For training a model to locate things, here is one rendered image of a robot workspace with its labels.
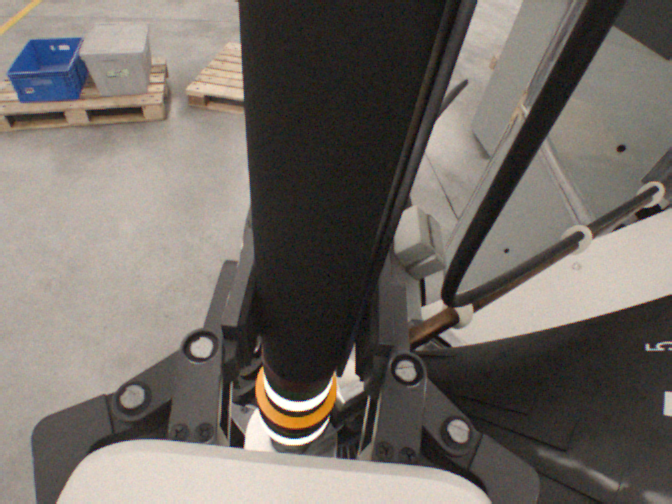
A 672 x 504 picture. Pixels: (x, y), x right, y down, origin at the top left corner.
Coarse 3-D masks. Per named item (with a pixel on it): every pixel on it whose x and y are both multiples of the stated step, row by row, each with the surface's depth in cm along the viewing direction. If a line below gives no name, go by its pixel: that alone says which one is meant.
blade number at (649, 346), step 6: (636, 342) 22; (642, 342) 21; (648, 342) 21; (654, 342) 21; (660, 342) 21; (666, 342) 20; (636, 348) 21; (642, 348) 21; (648, 348) 21; (654, 348) 20; (660, 348) 20; (666, 348) 20; (636, 354) 21; (642, 354) 20; (648, 354) 20; (654, 354) 20; (660, 354) 20; (666, 354) 20
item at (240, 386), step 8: (256, 360) 37; (248, 368) 36; (256, 368) 35; (240, 376) 37; (248, 376) 35; (256, 376) 35; (232, 384) 37; (240, 384) 37; (248, 384) 36; (232, 392) 35; (240, 392) 34; (248, 392) 33; (232, 400) 35; (240, 400) 34; (248, 400) 33; (256, 400) 33; (248, 408) 35; (360, 416) 37; (344, 424) 38; (352, 424) 37; (360, 424) 38; (344, 432) 38; (352, 432) 38; (344, 440) 39
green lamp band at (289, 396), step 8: (264, 376) 17; (272, 384) 16; (328, 384) 16; (280, 392) 16; (288, 392) 15; (312, 392) 16; (320, 392) 16; (288, 400) 16; (296, 400) 16; (304, 400) 16
